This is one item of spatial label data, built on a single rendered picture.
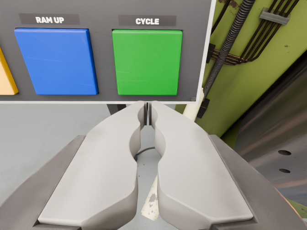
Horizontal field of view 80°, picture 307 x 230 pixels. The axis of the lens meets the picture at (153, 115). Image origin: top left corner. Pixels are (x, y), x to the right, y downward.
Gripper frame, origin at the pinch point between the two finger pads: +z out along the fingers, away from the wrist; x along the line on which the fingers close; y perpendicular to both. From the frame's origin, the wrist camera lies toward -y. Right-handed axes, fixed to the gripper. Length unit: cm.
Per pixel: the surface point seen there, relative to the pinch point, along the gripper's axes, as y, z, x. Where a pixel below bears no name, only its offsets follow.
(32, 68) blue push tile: 1.2, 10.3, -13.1
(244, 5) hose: -4.6, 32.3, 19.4
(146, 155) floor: 80, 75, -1
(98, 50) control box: -0.7, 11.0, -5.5
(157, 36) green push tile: -2.3, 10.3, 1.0
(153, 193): 38.3, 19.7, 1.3
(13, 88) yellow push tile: 3.7, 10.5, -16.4
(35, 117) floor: 66, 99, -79
